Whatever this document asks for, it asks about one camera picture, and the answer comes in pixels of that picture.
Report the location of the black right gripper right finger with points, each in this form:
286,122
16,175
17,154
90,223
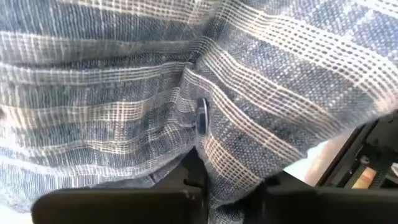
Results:
286,183

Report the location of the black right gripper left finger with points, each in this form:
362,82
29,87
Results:
192,174

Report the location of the grey striped garment with label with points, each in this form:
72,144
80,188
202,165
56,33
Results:
93,93

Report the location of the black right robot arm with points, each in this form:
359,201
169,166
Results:
385,133

